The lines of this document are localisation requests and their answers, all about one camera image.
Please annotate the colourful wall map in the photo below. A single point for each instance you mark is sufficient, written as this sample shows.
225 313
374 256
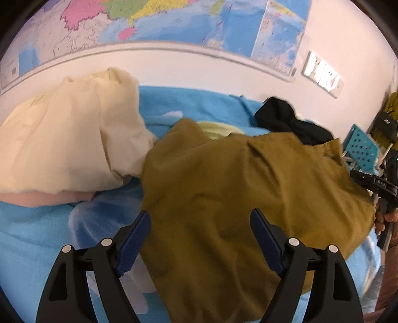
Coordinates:
171 21

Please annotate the blue perforated plastic basket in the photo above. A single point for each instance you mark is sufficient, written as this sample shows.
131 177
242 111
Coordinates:
360 147

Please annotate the cream cloth garment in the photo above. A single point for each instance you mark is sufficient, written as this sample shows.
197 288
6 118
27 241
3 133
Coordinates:
62 133

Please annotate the black hanging bag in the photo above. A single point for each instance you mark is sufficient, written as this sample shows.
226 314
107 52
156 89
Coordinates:
387 124

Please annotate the person's right forearm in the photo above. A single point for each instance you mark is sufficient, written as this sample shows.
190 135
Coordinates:
388 279

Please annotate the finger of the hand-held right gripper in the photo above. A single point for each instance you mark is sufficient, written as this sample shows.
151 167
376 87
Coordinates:
360 178

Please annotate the yellow hanging clothes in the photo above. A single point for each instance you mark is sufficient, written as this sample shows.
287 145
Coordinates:
390 105

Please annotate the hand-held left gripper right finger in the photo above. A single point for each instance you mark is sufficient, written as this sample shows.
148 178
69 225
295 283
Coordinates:
267 245

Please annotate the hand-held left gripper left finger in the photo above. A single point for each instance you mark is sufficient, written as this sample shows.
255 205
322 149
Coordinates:
133 245

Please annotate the white wall socket panel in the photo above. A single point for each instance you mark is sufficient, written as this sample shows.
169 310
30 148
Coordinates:
321 74

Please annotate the pale yellow cloth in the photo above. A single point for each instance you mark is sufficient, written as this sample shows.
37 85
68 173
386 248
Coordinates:
217 129

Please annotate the light blue blanket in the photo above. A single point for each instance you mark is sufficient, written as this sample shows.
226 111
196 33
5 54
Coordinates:
37 242

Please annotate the black cloth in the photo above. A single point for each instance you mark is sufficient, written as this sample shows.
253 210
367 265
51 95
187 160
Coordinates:
289 121

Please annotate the pink garment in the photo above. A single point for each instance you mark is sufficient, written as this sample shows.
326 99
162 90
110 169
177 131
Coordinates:
40 198

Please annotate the person's right hand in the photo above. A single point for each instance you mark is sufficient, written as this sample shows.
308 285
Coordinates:
379 219

